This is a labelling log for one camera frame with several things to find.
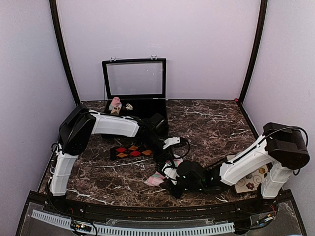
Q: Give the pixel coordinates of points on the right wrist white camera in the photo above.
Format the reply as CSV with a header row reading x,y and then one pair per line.
x,y
173,176

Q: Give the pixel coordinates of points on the black frame post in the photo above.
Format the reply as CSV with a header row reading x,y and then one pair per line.
x,y
255,49
62,50

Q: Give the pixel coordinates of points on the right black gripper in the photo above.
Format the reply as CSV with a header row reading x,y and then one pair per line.
x,y
177,194

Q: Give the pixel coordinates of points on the wrist white camera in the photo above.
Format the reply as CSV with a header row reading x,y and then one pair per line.
x,y
173,176
176,142

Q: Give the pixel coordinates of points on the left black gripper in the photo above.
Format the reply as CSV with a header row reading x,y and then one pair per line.
x,y
165,156

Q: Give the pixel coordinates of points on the left black frame post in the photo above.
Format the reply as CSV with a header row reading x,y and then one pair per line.
x,y
62,50

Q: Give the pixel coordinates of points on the floral patterned mat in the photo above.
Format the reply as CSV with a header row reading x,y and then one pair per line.
x,y
250,182

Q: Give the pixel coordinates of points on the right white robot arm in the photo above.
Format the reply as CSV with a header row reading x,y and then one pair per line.
x,y
285,147

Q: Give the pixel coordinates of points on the pink patterned sock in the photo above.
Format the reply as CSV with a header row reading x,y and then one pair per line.
x,y
156,179

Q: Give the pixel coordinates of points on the white slotted cable duct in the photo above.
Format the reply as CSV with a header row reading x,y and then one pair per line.
x,y
115,227

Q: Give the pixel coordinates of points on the small white ring object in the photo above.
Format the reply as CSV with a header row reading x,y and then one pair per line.
x,y
129,107

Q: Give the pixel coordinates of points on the right black frame post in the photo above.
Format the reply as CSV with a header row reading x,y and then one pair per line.
x,y
255,49

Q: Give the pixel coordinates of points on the black front rail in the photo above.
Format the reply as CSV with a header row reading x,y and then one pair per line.
x,y
229,211

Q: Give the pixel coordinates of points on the black argyle sock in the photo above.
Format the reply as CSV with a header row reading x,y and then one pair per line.
x,y
132,151

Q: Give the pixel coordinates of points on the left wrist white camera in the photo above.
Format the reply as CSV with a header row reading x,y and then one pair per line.
x,y
176,142

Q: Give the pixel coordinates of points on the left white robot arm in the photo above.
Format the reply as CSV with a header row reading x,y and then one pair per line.
x,y
77,128

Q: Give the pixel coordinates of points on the small circuit board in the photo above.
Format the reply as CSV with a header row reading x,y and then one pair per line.
x,y
78,226

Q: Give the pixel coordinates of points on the rolled pink sock in box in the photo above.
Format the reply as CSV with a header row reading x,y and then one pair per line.
x,y
115,106

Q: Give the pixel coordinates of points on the black display box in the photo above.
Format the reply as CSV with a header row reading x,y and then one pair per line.
x,y
139,82

